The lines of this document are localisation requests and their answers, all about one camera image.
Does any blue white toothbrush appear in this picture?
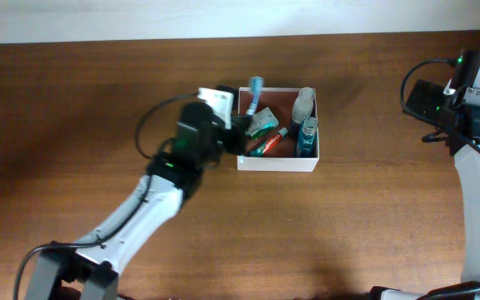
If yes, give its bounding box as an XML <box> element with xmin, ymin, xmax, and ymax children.
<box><xmin>237</xmin><ymin>76</ymin><xmax>264</xmax><ymax>164</ymax></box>

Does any teal mouthwash bottle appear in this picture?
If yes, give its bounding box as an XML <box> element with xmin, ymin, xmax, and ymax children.
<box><xmin>295</xmin><ymin>117</ymin><xmax>318</xmax><ymax>158</ymax></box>

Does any dark blue clear-cap bottle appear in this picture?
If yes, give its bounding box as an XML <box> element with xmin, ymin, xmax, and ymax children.
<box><xmin>288</xmin><ymin>87</ymin><xmax>315</xmax><ymax>141</ymax></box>

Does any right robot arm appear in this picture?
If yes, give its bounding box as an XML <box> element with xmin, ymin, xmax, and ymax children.
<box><xmin>366</xmin><ymin>50</ymin><xmax>480</xmax><ymax>300</ymax></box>

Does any green white soap box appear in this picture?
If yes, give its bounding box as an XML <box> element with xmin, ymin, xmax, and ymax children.
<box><xmin>246</xmin><ymin>107</ymin><xmax>279</xmax><ymax>140</ymax></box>

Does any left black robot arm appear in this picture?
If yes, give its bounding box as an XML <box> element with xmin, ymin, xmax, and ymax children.
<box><xmin>12</xmin><ymin>86</ymin><xmax>261</xmax><ymax>299</ymax></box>

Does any pink open cardboard box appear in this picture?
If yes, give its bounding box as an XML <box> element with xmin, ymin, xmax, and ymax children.
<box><xmin>237</xmin><ymin>87</ymin><xmax>320</xmax><ymax>173</ymax></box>

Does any left black cable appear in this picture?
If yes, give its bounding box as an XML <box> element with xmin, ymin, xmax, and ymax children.
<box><xmin>12</xmin><ymin>92</ymin><xmax>199</xmax><ymax>300</ymax></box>

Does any green white toothpaste tube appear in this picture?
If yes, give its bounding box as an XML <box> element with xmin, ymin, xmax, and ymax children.
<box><xmin>249</xmin><ymin>127</ymin><xmax>288</xmax><ymax>158</ymax></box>

